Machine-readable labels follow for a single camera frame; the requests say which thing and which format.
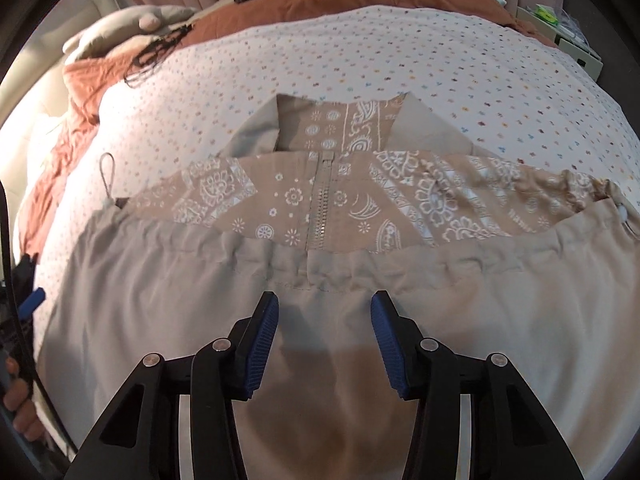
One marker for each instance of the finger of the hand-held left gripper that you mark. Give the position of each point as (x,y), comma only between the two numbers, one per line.
(31,301)

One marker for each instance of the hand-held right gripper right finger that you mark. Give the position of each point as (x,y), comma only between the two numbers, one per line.
(390,350)

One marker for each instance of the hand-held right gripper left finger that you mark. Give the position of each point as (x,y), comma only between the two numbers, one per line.
(260,350)

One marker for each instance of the beige jacket with patterned lining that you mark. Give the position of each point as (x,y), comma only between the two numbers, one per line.
(150,310)

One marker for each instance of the person's left hand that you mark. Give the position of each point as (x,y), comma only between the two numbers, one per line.
(22,402)

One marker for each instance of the cream padded headboard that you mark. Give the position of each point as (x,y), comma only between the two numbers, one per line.
(50,90)

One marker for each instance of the beige plush toy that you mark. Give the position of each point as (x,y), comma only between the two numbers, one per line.
(125,25)

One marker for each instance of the white dotted bed sheet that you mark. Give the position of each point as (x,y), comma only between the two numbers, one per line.
(300,60)

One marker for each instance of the white nightstand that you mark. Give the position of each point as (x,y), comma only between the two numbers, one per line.
(575,50)

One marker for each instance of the small green object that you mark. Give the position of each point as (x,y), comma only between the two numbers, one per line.
(545,12)

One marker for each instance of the clear plastic packaging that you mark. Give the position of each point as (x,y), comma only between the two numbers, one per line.
(570,25)

